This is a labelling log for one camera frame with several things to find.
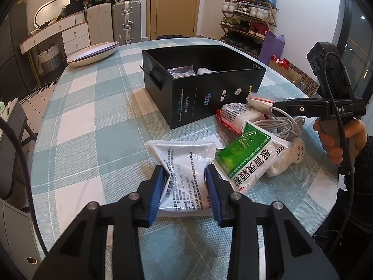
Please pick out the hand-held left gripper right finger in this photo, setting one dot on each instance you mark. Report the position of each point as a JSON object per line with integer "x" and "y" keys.
{"x": 214, "y": 195}

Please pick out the white plastic bag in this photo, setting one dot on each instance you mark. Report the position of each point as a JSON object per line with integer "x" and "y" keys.
{"x": 206, "y": 70}

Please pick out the red snack packets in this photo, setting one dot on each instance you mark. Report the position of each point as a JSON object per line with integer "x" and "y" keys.
{"x": 281, "y": 62}

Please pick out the teal checked tablecloth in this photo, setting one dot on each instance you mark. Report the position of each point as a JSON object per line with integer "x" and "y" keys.
{"x": 96, "y": 122}

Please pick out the oval white mirror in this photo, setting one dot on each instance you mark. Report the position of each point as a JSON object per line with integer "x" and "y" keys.
{"x": 51, "y": 8}

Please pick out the wooden shoe rack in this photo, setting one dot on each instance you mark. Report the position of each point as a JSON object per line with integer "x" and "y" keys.
{"x": 271, "y": 20}

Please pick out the grey low cabinet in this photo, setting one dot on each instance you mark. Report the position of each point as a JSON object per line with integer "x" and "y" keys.
{"x": 14, "y": 131}

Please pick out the beige door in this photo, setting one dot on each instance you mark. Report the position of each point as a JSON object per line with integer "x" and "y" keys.
{"x": 174, "y": 8}

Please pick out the beige suitcase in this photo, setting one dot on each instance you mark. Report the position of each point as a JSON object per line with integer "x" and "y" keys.
{"x": 100, "y": 23}

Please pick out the white medicine packet black print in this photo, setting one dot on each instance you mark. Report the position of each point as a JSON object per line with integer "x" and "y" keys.
{"x": 180, "y": 163}

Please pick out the brown cardboard box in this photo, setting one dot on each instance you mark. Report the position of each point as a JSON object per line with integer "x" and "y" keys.
{"x": 288, "y": 74}

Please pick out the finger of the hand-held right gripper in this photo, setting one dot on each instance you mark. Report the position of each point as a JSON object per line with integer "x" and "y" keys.
{"x": 294, "y": 109}

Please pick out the collection of shoes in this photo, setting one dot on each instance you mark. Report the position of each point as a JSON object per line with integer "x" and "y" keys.
{"x": 250, "y": 11}

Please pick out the dark framed glass door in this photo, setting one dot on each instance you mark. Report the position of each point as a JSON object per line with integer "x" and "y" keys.
{"x": 357, "y": 35}

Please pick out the person's right forearm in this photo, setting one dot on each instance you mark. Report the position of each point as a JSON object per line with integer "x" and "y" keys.
{"x": 364, "y": 172}

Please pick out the black cardboard box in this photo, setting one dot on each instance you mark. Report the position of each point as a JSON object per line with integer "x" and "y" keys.
{"x": 204, "y": 99}

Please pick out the woven laundry basket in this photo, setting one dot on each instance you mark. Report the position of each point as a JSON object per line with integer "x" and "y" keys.
{"x": 50, "y": 59}

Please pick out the striped floor mat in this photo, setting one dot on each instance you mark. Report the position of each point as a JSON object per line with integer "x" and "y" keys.
{"x": 40, "y": 89}

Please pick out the green white medicine packet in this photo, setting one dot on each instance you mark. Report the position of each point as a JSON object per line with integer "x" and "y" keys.
{"x": 247, "y": 154}

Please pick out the person's right hand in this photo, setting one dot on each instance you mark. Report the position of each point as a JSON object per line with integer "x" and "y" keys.
{"x": 357, "y": 134}

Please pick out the patterned cardboard box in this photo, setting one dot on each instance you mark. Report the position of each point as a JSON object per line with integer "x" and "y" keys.
{"x": 309, "y": 86}

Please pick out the purple bag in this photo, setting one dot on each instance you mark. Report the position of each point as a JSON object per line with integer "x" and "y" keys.
{"x": 272, "y": 49}

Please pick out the silver suitcase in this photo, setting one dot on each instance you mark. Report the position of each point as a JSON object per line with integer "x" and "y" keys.
{"x": 126, "y": 23}

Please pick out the black paper bag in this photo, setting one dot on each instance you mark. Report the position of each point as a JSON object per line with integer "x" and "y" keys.
{"x": 75, "y": 1}

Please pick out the oval cream dish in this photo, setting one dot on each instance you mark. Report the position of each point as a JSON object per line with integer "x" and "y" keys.
{"x": 93, "y": 54}

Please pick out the clear zip bag red strip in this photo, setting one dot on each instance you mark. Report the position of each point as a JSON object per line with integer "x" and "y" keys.
{"x": 258, "y": 100}

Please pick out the dark grey refrigerator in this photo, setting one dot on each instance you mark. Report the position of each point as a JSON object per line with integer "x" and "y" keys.
{"x": 17, "y": 52}

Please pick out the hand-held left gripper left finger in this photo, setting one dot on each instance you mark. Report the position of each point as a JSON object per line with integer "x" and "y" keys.
{"x": 156, "y": 192}

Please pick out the grey drawer cabinet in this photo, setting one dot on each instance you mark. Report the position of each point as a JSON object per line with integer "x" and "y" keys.
{"x": 17, "y": 233}

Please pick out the white vanity desk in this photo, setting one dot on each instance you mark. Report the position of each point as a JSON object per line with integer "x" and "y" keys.
{"x": 75, "y": 35}

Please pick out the red white medicine packet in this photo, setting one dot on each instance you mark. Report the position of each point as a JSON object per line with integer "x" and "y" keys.
{"x": 236, "y": 113}

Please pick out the white green tissue box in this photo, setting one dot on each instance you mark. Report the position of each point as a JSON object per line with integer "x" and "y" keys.
{"x": 4, "y": 109}

